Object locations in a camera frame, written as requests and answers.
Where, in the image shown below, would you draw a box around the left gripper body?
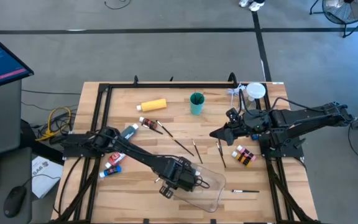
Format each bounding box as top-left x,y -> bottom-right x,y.
162,157 -> 198,191

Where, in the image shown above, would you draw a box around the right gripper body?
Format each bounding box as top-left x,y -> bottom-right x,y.
228,111 -> 262,138

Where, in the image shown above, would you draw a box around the clear plastic bin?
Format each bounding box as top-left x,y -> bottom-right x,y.
166,161 -> 227,214

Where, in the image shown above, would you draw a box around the grey-blue paint bottle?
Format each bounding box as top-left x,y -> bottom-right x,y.
120,123 -> 140,141

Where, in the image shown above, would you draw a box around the pink paint bottle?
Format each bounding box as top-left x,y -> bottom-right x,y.
236,145 -> 257,161

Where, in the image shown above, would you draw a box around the large red paint bottle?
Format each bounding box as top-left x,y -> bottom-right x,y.
104,151 -> 126,169

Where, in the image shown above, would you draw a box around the small blue paint bottle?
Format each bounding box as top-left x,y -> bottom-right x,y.
99,165 -> 122,179

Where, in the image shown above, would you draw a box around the yellow paint bottle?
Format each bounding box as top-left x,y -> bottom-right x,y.
136,98 -> 168,113

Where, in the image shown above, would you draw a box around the teal plastic cup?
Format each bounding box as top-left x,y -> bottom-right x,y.
189,92 -> 205,116

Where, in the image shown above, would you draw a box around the clear jar white lid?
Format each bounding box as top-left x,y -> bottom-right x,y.
238,82 -> 266,113

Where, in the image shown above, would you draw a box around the white paper booklet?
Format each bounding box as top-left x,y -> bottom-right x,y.
31,155 -> 64,199

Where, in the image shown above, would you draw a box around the black floor fan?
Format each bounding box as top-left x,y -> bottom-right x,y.
309,0 -> 358,39

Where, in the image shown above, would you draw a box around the black computer mouse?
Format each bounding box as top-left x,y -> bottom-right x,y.
3,185 -> 27,218

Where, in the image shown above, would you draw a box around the grey desk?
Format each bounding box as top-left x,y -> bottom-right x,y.
0,79 -> 33,224

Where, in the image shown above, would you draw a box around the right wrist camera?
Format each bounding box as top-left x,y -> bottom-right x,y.
226,107 -> 242,124

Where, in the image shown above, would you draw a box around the white cable bundle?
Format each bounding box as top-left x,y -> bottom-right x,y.
227,83 -> 247,103

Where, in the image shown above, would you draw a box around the yellow cable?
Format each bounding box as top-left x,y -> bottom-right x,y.
35,106 -> 73,142

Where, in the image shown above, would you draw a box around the black floor cable loop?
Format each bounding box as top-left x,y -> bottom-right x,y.
103,0 -> 131,11

